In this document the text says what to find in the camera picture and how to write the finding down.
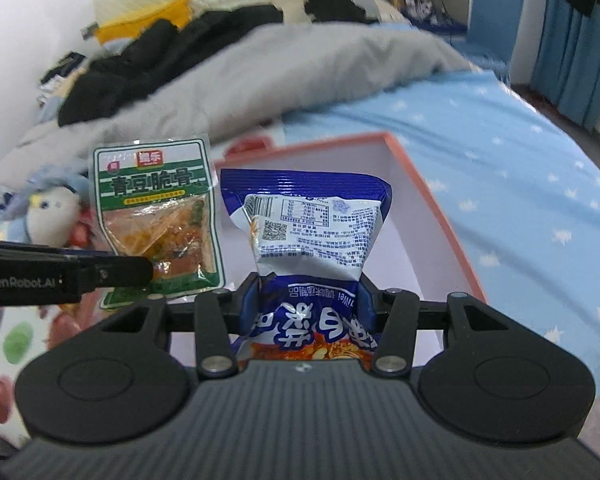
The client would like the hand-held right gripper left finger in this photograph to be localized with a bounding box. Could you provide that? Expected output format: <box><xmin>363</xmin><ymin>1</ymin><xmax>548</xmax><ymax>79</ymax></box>
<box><xmin>97</xmin><ymin>273</ymin><xmax>262</xmax><ymax>379</ymax></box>

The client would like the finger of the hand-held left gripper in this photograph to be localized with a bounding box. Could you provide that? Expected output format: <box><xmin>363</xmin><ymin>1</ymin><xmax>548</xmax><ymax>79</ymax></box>
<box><xmin>77</xmin><ymin>255</ymin><xmax>155</xmax><ymax>292</ymax></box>

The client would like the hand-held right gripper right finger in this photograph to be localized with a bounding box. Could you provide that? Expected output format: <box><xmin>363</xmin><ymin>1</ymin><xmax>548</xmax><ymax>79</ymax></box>
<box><xmin>357</xmin><ymin>276</ymin><xmax>502</xmax><ymax>377</ymax></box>

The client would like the pink cardboard box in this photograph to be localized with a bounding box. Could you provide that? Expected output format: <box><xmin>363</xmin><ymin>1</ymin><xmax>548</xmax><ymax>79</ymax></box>
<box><xmin>167</xmin><ymin>131</ymin><xmax>487</xmax><ymax>367</ymax></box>

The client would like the blue snack bag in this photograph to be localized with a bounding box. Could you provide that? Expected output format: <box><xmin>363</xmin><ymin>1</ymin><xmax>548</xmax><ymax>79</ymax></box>
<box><xmin>219</xmin><ymin>167</ymin><xmax>394</xmax><ymax>363</ymax></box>

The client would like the green snack packet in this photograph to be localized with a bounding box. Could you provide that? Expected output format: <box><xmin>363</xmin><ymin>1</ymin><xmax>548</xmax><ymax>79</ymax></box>
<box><xmin>89</xmin><ymin>132</ymin><xmax>226</xmax><ymax>311</ymax></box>

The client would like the fruit printed sheet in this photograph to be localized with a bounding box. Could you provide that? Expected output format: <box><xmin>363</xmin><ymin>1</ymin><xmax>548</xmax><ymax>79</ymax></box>
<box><xmin>0</xmin><ymin>200</ymin><xmax>112</xmax><ymax>431</ymax></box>

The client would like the white plush toy blue hair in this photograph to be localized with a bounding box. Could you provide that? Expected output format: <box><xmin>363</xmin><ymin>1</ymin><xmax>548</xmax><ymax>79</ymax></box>
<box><xmin>0</xmin><ymin>165</ymin><xmax>93</xmax><ymax>248</ymax></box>

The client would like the red snack packet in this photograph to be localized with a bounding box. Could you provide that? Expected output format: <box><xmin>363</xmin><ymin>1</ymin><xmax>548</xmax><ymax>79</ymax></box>
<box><xmin>224</xmin><ymin>135</ymin><xmax>287</xmax><ymax>161</ymax></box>

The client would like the patterned cloth pile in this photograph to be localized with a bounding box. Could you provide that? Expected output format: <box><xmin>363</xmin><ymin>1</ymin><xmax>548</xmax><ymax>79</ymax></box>
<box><xmin>37</xmin><ymin>50</ymin><xmax>91</xmax><ymax>121</ymax></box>

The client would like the black garment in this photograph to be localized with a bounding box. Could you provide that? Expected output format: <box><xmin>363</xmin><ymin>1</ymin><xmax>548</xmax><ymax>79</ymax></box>
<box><xmin>57</xmin><ymin>5</ymin><xmax>286</xmax><ymax>128</ymax></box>

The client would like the grey blanket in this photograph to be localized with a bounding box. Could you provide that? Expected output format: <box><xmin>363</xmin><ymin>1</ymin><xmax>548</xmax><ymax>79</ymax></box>
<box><xmin>0</xmin><ymin>22</ymin><xmax>473</xmax><ymax>191</ymax></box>

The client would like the yellow pillow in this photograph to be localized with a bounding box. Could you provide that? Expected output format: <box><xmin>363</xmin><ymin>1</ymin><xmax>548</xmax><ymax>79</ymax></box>
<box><xmin>94</xmin><ymin>0</ymin><xmax>193</xmax><ymax>46</ymax></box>

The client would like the blue curtain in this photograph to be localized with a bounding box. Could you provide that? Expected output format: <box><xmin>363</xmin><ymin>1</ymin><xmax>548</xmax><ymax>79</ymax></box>
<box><xmin>530</xmin><ymin>0</ymin><xmax>600</xmax><ymax>133</ymax></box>

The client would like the blue chair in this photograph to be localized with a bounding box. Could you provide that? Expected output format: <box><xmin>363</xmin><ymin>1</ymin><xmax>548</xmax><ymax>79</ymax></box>
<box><xmin>452</xmin><ymin>0</ymin><xmax>527</xmax><ymax>83</ymax></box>

